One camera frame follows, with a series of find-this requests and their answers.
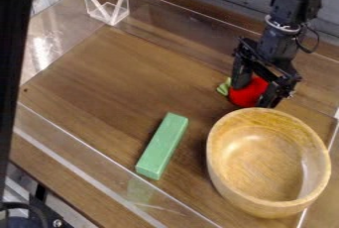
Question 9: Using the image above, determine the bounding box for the clear acrylic barrier wall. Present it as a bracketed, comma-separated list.
[11, 0, 339, 228]

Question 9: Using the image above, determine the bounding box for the wooden bowl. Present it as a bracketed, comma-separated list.
[207, 108, 331, 219]

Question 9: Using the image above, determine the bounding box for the black vertical pole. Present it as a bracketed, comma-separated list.
[0, 0, 33, 203]

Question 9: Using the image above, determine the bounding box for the clear acrylic corner bracket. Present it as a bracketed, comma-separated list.
[84, 0, 129, 26]

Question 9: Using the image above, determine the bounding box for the black cable and equipment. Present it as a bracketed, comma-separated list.
[0, 200, 76, 228]

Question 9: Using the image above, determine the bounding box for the red plush tomato toy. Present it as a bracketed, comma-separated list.
[216, 76, 267, 108]

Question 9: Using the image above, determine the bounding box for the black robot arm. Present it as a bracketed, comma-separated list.
[228, 0, 322, 108]

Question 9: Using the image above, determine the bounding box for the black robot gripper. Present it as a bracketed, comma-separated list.
[232, 25, 303, 108]

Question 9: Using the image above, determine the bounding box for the green rectangular block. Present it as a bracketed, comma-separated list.
[135, 113, 190, 180]

